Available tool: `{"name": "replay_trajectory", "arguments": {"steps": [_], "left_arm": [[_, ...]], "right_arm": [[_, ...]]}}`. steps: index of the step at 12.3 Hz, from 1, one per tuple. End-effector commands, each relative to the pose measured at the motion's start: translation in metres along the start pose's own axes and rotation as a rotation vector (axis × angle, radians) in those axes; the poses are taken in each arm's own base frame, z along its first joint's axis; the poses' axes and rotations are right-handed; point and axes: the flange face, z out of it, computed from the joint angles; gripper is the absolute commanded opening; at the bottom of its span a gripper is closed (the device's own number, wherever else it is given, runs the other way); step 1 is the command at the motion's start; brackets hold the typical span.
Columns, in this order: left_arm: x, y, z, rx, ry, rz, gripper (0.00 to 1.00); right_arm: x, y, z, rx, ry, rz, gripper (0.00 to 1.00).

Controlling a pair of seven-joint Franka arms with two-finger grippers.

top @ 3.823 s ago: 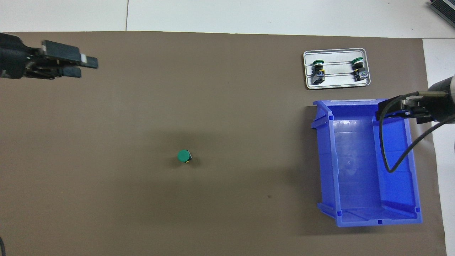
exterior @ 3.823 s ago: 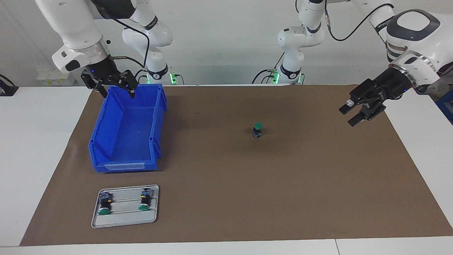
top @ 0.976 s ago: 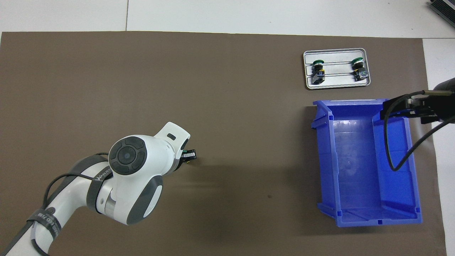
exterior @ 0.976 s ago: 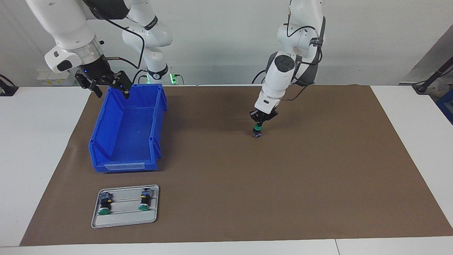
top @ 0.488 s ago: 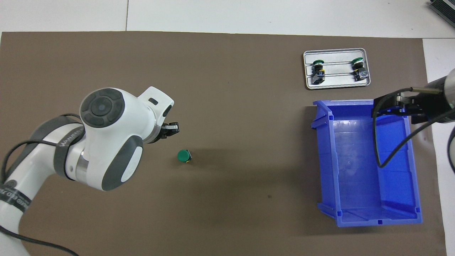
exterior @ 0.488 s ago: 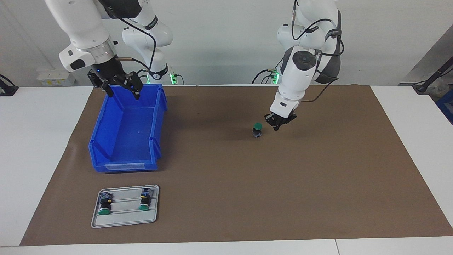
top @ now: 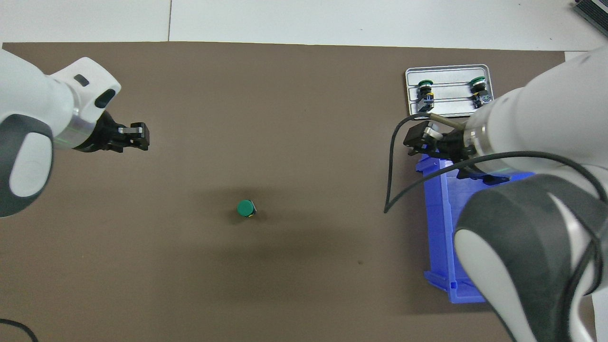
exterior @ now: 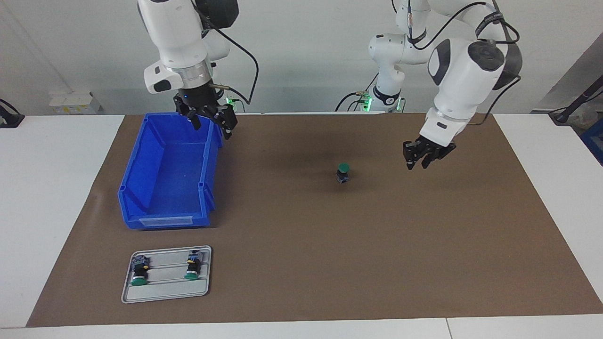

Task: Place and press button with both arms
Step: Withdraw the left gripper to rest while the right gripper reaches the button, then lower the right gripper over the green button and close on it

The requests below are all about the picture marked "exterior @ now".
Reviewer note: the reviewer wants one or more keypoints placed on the brown table mat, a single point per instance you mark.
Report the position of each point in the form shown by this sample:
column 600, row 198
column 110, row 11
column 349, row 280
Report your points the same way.
column 330, row 259

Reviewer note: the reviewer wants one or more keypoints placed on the white wall power strip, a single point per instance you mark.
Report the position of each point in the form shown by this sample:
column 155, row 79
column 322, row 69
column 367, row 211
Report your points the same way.
column 70, row 101

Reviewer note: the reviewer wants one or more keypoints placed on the blue crate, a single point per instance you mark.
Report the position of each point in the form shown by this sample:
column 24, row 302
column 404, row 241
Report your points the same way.
column 594, row 139

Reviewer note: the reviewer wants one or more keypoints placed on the green push button switch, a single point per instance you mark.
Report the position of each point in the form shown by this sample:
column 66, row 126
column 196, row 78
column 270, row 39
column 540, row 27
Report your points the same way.
column 343, row 168
column 192, row 266
column 139, row 270

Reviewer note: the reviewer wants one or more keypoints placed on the black table clamp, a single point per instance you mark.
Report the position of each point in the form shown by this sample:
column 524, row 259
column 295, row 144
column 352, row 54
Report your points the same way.
column 9, row 120

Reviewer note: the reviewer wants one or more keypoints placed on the blue plastic storage bin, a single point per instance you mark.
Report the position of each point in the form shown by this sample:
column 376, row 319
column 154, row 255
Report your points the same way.
column 174, row 179

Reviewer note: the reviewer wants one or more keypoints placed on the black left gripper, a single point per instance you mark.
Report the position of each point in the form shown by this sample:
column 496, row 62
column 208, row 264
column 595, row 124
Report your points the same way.
column 435, row 148

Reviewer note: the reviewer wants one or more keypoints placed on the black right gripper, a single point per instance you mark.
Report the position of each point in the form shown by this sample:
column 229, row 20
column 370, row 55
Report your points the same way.
column 198, row 101

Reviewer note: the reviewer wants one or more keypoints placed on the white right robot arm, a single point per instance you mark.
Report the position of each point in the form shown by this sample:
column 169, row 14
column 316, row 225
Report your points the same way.
column 174, row 33

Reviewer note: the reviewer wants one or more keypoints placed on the grey metal tray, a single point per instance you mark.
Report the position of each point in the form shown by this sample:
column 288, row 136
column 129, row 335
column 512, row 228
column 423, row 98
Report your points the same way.
column 165, row 293

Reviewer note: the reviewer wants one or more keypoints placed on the green-lit base connector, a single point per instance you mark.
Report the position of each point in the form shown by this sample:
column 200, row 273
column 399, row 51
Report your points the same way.
column 365, row 101
column 231, row 100

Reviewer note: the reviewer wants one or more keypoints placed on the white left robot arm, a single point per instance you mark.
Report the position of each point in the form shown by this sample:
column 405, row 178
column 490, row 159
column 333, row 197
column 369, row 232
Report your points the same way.
column 461, row 80

